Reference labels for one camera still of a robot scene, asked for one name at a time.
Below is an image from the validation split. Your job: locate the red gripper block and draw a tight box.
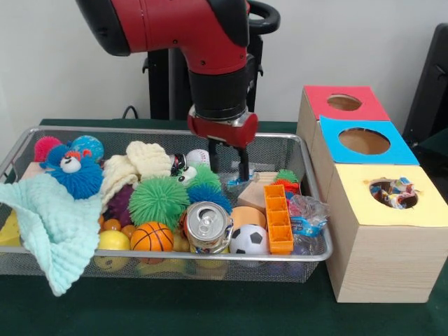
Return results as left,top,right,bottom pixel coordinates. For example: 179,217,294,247
188,106,258,183

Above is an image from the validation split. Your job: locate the green spiky ball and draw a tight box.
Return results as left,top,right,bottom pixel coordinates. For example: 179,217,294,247
129,175,191,231

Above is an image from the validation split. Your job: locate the cream waffle cloth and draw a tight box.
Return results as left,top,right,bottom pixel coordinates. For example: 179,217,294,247
98,141,173,211

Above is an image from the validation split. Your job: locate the white colourful spotted cloth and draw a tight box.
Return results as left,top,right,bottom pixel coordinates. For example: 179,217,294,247
370,176,419,209

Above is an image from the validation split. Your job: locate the mint green waffle cloth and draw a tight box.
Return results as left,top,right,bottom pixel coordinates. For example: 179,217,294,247
0,173,104,297

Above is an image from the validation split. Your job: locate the clear mesh bin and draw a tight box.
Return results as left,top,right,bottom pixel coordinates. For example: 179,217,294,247
0,126,334,284

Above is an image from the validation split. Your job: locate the wooden three-hole box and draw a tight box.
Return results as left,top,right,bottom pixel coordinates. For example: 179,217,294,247
296,85,448,304

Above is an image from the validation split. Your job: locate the plain wooden cube block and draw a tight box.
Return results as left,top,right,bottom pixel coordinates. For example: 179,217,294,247
237,183,268,213

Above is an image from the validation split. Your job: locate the round wooden disc toy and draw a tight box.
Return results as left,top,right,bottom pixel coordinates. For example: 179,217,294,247
231,206,267,232

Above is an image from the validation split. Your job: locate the silver drink can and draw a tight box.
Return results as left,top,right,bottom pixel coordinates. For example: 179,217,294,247
185,202,234,255

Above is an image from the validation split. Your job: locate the orange plastic gear toy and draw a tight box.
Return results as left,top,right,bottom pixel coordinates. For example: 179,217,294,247
263,183,295,255

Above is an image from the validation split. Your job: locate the small soccer ball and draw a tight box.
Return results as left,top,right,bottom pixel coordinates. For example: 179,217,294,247
230,224,270,257

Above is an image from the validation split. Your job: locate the clear plastic packet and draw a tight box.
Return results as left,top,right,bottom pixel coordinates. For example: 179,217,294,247
287,195,330,239

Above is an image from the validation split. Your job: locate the small orange basketball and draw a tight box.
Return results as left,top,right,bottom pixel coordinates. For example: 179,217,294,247
130,222,174,253

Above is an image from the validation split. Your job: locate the yellow ball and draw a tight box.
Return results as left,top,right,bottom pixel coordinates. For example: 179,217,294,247
98,230,132,252

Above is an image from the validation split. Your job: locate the large blue spiky ball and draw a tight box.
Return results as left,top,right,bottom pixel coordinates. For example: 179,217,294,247
40,143,104,201

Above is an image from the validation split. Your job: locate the black panel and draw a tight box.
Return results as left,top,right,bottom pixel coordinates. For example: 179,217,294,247
402,23,448,172

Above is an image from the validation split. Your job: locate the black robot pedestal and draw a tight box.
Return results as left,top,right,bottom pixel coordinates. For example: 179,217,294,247
143,0,281,121

